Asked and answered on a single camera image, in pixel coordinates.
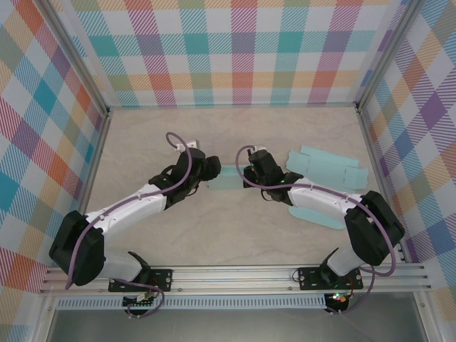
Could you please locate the teal paper box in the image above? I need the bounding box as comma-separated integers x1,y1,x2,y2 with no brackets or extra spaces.
284,144,370,231
206,164,254,192

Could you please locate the aluminium right side rail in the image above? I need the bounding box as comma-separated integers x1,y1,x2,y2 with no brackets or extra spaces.
356,103,410,264

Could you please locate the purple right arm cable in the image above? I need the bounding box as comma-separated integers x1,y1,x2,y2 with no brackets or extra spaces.
236,145,398,314

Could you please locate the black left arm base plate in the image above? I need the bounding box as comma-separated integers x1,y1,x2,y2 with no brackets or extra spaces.
108,269,175,293

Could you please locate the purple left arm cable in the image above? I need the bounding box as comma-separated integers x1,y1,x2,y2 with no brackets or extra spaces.
66,132,200,319

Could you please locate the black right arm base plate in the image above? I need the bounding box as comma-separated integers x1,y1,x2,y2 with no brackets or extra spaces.
297,266,364,291

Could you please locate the aluminium left frame post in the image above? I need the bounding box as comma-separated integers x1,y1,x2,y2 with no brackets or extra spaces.
37,0,112,117

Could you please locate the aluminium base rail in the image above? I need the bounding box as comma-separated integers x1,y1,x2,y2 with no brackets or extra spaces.
38,265,432,295

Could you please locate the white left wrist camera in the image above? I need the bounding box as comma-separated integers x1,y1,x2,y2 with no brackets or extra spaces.
176,138,200,152

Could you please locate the grey metal panel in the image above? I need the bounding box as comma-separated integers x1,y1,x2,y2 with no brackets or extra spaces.
46,308,428,342

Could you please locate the aluminium left side rail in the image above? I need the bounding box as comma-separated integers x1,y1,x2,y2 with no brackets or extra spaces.
62,106,112,268

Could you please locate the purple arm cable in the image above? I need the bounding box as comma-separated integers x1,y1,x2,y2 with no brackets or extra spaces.
236,145,398,314
66,132,200,319

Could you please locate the aluminium frame post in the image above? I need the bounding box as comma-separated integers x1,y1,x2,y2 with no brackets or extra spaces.
37,0,112,117
356,0,418,111

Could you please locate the slotted grey cable duct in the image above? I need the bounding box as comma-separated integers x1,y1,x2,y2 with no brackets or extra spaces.
56,294,327,310

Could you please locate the aluminium right frame post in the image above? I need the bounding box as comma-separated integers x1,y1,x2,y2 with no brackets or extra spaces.
356,0,418,111

